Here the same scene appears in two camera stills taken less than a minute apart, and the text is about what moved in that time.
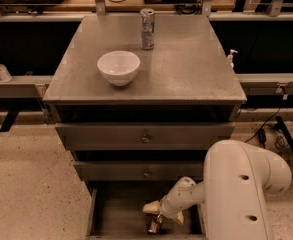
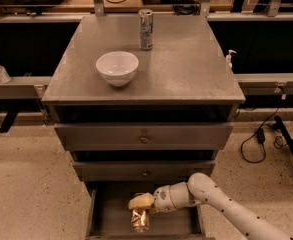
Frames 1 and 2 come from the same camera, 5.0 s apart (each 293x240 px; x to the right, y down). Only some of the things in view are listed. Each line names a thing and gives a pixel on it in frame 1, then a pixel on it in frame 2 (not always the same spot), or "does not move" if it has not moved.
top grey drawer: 141,136 does not move
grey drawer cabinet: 136,100 does not move
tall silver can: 147,28 does not move
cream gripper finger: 153,207 → 143,200
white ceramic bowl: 119,66 does not move
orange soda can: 154,223 → 139,220
